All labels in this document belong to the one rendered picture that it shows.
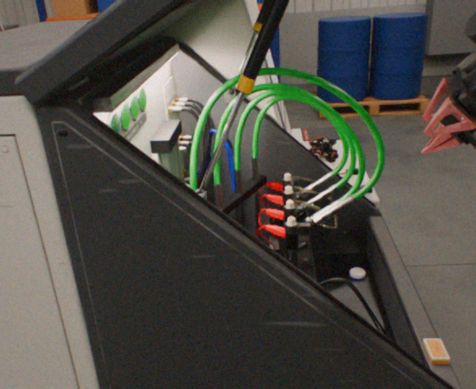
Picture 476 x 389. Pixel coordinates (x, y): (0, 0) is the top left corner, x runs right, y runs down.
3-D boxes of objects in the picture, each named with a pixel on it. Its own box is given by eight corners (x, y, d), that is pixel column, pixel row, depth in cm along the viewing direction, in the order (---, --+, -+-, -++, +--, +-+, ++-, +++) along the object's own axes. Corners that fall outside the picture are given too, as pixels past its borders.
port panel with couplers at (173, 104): (190, 208, 123) (177, 86, 110) (177, 209, 123) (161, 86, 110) (197, 187, 134) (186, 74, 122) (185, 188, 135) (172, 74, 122)
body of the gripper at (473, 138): (438, 107, 105) (469, 83, 101) (469, 141, 106) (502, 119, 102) (439, 116, 99) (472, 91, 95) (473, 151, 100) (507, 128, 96)
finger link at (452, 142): (407, 133, 109) (443, 104, 104) (429, 156, 110) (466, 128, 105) (407, 143, 103) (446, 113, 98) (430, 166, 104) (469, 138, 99)
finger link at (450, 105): (413, 130, 84) (460, 94, 78) (410, 109, 89) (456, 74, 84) (439, 153, 86) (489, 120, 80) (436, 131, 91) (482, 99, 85)
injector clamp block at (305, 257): (316, 339, 109) (317, 282, 102) (272, 339, 110) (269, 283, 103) (306, 257, 139) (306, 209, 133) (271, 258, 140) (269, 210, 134)
